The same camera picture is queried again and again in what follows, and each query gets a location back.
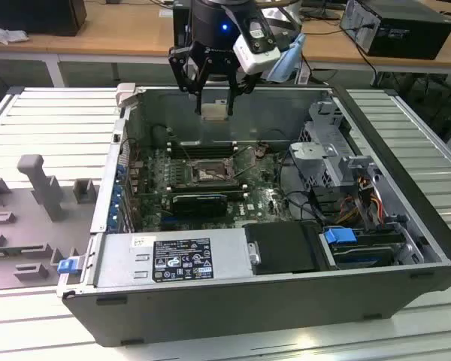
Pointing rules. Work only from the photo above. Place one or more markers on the white power strip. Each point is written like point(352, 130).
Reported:
point(302, 73)

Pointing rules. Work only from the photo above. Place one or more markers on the silver square CPU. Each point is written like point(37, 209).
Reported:
point(215, 111)

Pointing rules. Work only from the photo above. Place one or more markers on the CPU socket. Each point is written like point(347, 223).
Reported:
point(210, 173)

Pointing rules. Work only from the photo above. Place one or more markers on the black plastic air shroud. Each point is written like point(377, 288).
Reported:
point(282, 246)

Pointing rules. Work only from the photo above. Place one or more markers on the blue case latch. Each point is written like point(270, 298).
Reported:
point(67, 266)

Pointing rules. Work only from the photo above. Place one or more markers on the open black PC case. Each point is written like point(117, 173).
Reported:
point(248, 312)

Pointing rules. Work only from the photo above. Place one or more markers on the small black tower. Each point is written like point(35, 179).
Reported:
point(180, 26)

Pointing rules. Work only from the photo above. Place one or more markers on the black desktop computer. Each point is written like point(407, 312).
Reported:
point(406, 34)

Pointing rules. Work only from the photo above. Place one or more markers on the silver metal drive cage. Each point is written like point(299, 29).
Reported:
point(330, 154)

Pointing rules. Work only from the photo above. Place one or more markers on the hard disk drive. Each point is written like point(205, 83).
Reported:
point(361, 257)

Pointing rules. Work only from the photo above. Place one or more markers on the green motherboard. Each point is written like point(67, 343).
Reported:
point(255, 188)

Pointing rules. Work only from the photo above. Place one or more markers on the black box on desk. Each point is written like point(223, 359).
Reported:
point(34, 17)

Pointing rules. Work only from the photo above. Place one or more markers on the black graphics card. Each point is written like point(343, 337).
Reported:
point(199, 205)

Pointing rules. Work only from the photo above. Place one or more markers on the grey power supply unit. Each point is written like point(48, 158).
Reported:
point(173, 259)

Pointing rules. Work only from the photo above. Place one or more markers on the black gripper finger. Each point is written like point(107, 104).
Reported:
point(181, 69)
point(231, 97)

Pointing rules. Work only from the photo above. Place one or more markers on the wooden desk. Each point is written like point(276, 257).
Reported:
point(116, 34)

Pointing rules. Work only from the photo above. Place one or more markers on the black RAM slots bank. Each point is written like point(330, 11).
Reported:
point(203, 149)

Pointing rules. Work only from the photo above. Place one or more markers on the crumpled white paper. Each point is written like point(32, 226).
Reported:
point(7, 34)

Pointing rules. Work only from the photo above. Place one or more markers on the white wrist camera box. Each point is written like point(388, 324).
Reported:
point(259, 56)

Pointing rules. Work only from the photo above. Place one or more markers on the grey parts rack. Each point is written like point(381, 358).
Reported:
point(41, 210)

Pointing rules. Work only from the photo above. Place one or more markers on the pale blue teach pendant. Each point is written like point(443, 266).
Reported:
point(289, 60)

